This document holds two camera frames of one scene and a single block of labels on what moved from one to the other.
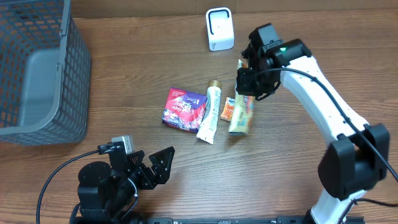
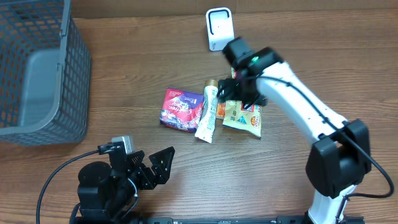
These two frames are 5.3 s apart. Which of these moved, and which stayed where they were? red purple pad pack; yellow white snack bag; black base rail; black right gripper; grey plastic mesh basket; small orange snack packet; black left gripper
Moved: small orange snack packet; black right gripper; yellow white snack bag
Stayed: red purple pad pack; grey plastic mesh basket; black base rail; black left gripper
